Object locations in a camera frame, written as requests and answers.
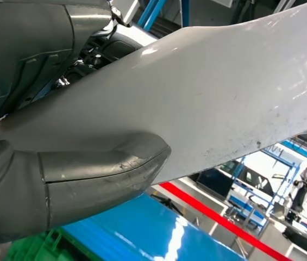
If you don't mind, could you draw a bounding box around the red barrier belt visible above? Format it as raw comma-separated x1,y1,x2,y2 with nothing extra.
159,181,293,261

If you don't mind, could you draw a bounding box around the green plastic crate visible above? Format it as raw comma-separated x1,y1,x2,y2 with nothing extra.
4,229,84,261

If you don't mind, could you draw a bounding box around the blue background rack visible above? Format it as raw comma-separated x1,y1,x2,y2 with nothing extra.
224,138,307,231

